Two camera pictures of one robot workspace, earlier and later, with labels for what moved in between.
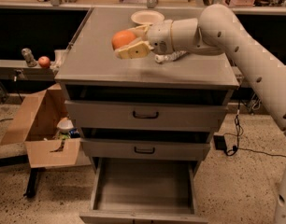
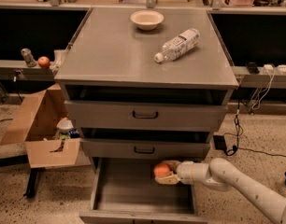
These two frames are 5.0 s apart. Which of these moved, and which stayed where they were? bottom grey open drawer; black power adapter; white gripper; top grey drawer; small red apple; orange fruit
Moved: orange fruit; white gripper
Stayed: bottom grey open drawer; top grey drawer; black power adapter; small red apple
